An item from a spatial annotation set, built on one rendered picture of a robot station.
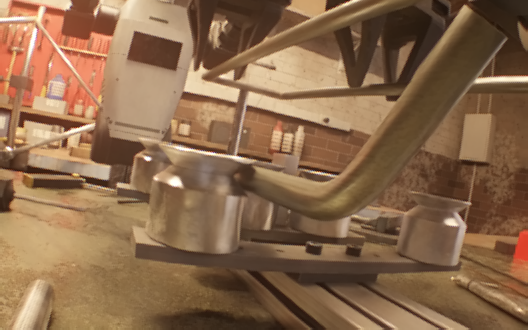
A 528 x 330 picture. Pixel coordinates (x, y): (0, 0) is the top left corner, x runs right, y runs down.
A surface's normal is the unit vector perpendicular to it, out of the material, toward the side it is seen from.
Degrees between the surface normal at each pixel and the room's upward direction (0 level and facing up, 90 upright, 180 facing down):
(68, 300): 0
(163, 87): 90
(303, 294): 90
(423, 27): 87
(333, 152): 90
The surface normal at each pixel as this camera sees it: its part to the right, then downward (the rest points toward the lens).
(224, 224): 0.68, 0.14
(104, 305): 0.19, -0.98
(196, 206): 0.18, 0.04
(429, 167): 0.39, 0.08
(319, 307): -0.90, -0.17
